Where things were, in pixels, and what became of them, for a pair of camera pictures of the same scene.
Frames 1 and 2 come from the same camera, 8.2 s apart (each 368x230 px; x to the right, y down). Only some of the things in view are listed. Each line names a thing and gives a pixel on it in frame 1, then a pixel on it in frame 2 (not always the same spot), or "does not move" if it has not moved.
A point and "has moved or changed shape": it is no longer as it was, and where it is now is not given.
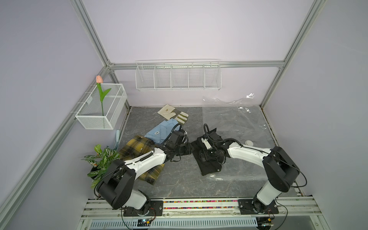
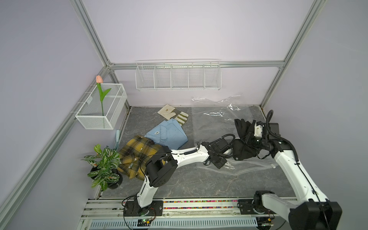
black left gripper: (188, 151) to (219, 165)
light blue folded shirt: (159, 133) does not move
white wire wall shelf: (178, 74) does not move
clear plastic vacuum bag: (239, 121) has moved or changed shape
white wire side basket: (99, 110) does not move
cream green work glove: (169, 112) does not move
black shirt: (205, 167) to (241, 150)
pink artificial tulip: (99, 81) does not move
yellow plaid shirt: (138, 144) does not move
